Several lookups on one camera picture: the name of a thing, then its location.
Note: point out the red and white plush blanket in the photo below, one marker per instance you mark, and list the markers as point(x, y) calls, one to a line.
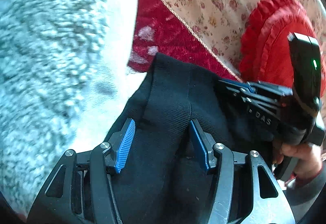
point(159, 30)

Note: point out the black knit pants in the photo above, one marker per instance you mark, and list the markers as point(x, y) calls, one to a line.
point(162, 181)

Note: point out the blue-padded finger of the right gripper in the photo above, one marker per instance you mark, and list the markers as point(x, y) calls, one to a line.
point(236, 85)

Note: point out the red heart-shaped ruffled pillow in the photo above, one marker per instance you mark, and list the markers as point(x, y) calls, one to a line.
point(264, 44)

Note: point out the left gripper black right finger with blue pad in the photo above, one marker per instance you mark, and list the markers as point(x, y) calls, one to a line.
point(208, 152)

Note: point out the grey fluffy fleece garment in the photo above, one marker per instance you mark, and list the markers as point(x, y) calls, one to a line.
point(64, 81)

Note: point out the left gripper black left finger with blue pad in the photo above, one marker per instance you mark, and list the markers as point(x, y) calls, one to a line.
point(113, 153)

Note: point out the person's right hand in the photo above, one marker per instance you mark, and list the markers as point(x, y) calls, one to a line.
point(309, 157)

